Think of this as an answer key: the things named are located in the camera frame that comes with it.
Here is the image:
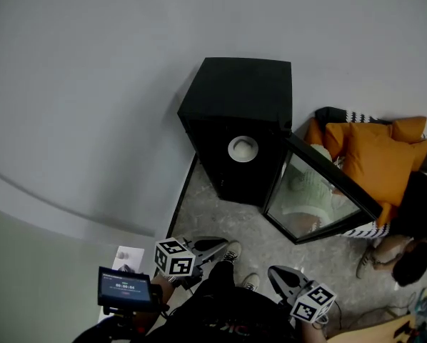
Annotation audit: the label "pale green knit blanket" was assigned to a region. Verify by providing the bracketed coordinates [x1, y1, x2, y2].
[283, 142, 346, 225]

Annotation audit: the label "person's right beige shoe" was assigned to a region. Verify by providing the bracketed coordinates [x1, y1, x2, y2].
[241, 272, 261, 293]

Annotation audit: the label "person's beige shoe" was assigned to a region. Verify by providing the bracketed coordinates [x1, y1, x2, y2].
[221, 241, 243, 264]
[241, 272, 261, 293]

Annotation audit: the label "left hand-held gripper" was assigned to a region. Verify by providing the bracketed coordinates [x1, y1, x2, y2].
[153, 236, 230, 290]

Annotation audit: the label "person's left forearm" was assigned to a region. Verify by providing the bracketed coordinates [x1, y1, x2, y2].
[149, 275, 177, 309]

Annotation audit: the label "orange cushions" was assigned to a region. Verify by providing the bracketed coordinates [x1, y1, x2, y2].
[314, 106, 427, 239]

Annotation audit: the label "black cabinet with glass door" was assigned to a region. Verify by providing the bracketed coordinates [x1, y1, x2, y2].
[176, 56, 383, 245]

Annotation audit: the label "person's left beige shoe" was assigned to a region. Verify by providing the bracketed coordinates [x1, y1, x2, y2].
[221, 241, 243, 264]

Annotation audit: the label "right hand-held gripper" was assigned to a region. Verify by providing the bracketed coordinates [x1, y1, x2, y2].
[267, 265, 338, 324]

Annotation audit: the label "person's right forearm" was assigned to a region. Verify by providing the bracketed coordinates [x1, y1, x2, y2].
[298, 319, 329, 343]

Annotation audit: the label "white narrow panel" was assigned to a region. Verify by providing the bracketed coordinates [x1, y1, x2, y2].
[111, 245, 146, 275]

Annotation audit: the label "person's black trousers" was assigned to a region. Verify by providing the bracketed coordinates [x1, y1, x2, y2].
[195, 259, 236, 293]

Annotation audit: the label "small black monitor screen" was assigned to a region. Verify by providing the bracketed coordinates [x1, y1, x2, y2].
[97, 266, 165, 314]

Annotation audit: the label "white round plate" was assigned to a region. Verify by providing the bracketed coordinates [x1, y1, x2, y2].
[227, 134, 260, 164]

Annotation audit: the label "glass door with black frame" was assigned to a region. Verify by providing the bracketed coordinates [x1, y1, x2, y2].
[262, 132, 383, 245]

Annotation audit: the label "light wooden table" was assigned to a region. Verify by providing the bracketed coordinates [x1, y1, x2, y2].
[326, 314, 418, 343]

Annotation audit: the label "black baseboard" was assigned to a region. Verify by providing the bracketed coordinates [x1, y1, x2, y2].
[165, 153, 200, 243]

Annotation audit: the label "person's black shirt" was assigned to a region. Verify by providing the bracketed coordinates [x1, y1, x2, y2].
[72, 286, 300, 343]

